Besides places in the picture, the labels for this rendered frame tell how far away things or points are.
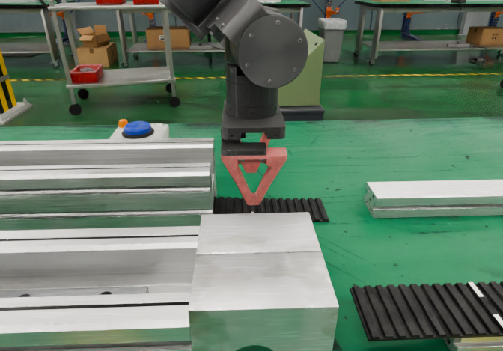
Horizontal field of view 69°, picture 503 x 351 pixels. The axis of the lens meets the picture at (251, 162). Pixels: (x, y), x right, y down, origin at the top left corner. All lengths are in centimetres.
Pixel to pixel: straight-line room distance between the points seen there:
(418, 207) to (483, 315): 19
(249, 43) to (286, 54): 3
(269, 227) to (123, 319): 12
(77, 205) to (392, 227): 37
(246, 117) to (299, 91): 50
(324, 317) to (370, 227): 24
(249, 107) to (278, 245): 16
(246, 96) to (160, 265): 18
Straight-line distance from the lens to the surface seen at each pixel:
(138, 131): 56
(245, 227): 29
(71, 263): 33
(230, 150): 37
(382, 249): 44
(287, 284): 25
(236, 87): 38
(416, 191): 51
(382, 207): 49
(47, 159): 52
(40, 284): 35
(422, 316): 34
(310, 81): 88
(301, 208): 48
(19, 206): 47
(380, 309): 33
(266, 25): 30
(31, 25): 886
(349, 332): 35
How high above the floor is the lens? 105
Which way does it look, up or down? 27 degrees down
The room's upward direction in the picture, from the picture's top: straight up
